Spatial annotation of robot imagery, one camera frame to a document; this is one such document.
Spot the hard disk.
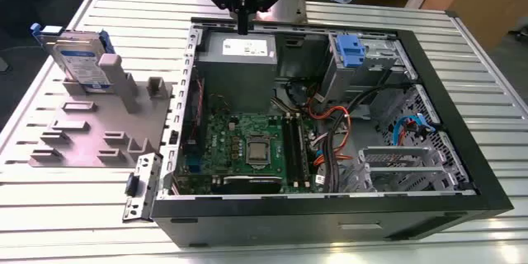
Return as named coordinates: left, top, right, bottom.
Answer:
left=30, top=22, right=117, bottom=93

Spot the silver disk bay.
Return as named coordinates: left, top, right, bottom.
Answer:
left=358, top=146, right=463, bottom=192

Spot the blue drive latch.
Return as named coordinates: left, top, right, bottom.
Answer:
left=337, top=34, right=367, bottom=69

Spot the grey power supply unit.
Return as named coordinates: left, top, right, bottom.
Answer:
left=194, top=32, right=279, bottom=115

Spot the silver drive cage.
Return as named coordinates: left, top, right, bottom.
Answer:
left=319, top=32, right=414, bottom=107

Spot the green motherboard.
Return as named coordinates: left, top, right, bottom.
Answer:
left=175, top=112, right=327, bottom=195

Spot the silver CPU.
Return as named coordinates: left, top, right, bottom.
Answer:
left=250, top=142, right=270, bottom=161

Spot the CPU socket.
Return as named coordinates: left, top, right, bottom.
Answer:
left=245, top=134, right=277, bottom=169

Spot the grey parts rack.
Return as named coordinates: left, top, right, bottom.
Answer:
left=27, top=53, right=175, bottom=169

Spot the black RAM slot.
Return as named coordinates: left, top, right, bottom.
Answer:
left=297, top=114, right=311, bottom=186
left=286, top=114, right=301, bottom=187

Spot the black graphics card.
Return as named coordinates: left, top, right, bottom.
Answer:
left=210, top=174, right=285, bottom=195

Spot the black blue video port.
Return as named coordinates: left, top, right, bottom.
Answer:
left=125, top=173, right=141, bottom=197

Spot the black PC case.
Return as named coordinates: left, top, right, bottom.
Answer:
left=151, top=16, right=515, bottom=248

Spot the red black twisted wire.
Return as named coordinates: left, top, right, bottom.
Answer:
left=190, top=77, right=206, bottom=141

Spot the orange wire bundle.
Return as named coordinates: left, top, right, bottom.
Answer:
left=307, top=106, right=353, bottom=166

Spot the thick black cable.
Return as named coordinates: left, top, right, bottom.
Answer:
left=325, top=83, right=414, bottom=192

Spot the blue wire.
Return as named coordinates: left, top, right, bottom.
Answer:
left=391, top=114, right=437, bottom=147

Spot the silver slot bracket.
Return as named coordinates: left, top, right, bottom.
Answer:
left=123, top=151, right=165, bottom=223

